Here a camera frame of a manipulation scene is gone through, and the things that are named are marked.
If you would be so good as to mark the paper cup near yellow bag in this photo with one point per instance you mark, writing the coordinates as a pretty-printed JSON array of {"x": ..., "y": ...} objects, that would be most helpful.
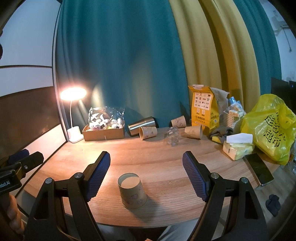
[{"x": 194, "y": 131}]

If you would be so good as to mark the paper cup beside steel tumbler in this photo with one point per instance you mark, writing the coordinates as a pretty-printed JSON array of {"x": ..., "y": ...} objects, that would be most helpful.
[{"x": 146, "y": 132}]

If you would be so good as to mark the paper cup at back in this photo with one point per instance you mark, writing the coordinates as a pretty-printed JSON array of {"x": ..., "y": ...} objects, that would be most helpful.
[{"x": 179, "y": 122}]

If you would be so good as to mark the white mesh basket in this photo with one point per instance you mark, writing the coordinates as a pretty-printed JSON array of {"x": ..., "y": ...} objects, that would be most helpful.
[{"x": 233, "y": 116}]

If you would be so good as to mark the white desk lamp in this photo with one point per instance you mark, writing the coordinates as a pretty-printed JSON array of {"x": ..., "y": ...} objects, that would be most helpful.
[{"x": 73, "y": 95}]

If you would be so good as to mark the person's left hand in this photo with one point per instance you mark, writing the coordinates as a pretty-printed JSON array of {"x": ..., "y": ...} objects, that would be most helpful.
[{"x": 16, "y": 223}]

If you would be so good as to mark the black smartphone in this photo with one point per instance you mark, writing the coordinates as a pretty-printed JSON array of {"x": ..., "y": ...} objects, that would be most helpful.
[{"x": 259, "y": 168}]

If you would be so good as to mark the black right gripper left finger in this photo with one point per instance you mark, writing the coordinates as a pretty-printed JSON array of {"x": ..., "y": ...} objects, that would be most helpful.
[{"x": 47, "y": 218}]

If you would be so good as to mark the clear bag of toys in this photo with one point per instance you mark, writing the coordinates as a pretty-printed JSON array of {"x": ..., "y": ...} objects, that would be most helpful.
[{"x": 106, "y": 118}]

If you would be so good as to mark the yellow sponge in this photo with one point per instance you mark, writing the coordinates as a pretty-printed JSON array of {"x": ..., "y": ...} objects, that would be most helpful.
[{"x": 217, "y": 140}]

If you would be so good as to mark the cardboard box tray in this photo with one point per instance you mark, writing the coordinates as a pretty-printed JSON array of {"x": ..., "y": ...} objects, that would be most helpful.
[{"x": 101, "y": 135}]

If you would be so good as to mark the teal curtain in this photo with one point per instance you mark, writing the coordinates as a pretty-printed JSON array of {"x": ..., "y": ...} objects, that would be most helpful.
[{"x": 126, "y": 54}]

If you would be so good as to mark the yellow plastic shopping bag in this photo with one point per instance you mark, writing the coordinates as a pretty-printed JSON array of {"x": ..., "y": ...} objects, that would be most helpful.
[{"x": 272, "y": 125}]

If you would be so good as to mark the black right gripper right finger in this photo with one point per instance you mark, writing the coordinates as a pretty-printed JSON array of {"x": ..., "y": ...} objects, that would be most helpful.
[{"x": 245, "y": 219}]

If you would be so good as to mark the clear patterned plastic cup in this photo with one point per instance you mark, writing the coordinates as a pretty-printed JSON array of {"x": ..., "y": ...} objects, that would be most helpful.
[{"x": 172, "y": 136}]

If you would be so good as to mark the grey cloth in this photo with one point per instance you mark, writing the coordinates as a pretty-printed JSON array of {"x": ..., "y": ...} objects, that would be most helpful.
[{"x": 222, "y": 132}]

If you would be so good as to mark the black object on floor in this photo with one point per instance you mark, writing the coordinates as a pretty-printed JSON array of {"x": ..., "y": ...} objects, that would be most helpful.
[{"x": 273, "y": 205}]

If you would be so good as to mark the patterned brown paper cup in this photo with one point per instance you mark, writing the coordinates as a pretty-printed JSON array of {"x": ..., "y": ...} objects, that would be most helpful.
[{"x": 131, "y": 191}]

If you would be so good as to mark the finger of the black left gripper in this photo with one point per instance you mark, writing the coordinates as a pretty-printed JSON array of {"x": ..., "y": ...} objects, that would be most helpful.
[
  {"x": 17, "y": 157},
  {"x": 27, "y": 164}
]

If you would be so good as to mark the yellow paper bag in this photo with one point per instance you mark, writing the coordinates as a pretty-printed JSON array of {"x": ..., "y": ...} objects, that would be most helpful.
[{"x": 204, "y": 109}]

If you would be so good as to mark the yellow curtain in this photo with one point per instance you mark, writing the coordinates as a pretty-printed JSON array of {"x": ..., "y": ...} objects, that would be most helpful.
[{"x": 217, "y": 48}]

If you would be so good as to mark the stainless steel tumbler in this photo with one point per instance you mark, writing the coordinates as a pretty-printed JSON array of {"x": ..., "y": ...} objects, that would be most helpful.
[{"x": 133, "y": 129}]

